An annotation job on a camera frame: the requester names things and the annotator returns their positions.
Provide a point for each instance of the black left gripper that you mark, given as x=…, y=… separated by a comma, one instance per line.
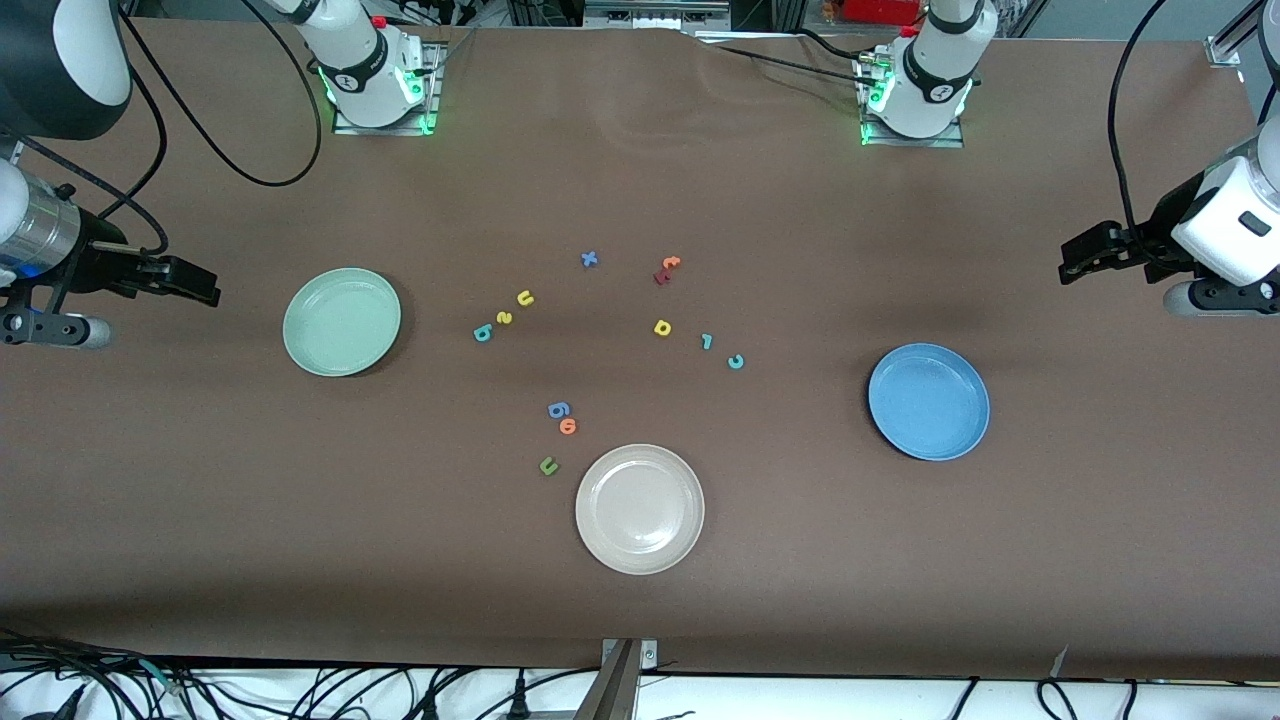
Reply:
x=1158, y=236

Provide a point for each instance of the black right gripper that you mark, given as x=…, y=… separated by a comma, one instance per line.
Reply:
x=97, y=267

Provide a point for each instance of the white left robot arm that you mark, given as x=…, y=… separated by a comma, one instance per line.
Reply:
x=935, y=80

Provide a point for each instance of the green round plate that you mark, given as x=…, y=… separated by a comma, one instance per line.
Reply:
x=340, y=322

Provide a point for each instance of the blue round plate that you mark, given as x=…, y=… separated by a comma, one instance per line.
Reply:
x=928, y=402

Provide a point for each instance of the aluminium corner profile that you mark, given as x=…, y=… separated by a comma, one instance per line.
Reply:
x=1225, y=48

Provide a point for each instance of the red box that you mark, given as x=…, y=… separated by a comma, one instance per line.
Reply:
x=880, y=10

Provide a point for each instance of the brown table cover mat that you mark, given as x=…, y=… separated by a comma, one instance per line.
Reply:
x=900, y=580

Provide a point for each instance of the white paper tag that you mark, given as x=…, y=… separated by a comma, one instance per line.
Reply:
x=1060, y=662

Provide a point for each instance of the beige round plate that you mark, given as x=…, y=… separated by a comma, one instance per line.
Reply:
x=640, y=510

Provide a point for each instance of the black power plug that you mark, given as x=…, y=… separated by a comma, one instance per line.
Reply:
x=520, y=702

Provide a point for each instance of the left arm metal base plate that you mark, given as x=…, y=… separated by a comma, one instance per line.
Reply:
x=915, y=143

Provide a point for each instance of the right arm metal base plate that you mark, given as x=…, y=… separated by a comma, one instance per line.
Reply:
x=385, y=131

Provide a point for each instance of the grey metal frame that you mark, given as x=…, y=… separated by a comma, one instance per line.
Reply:
x=655, y=15

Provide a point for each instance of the metal table edge bracket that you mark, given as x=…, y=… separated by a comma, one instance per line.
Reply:
x=622, y=690

